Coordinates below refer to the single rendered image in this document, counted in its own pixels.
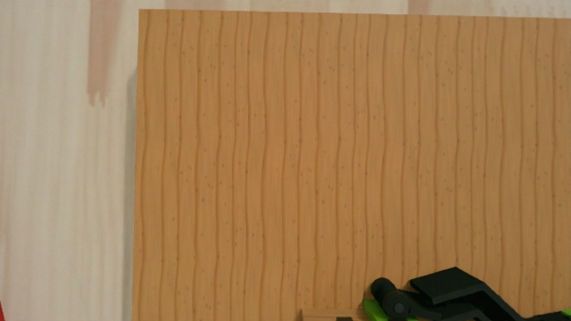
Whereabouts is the small light wooden block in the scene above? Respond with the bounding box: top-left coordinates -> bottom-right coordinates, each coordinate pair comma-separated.
302,309 -> 370,321

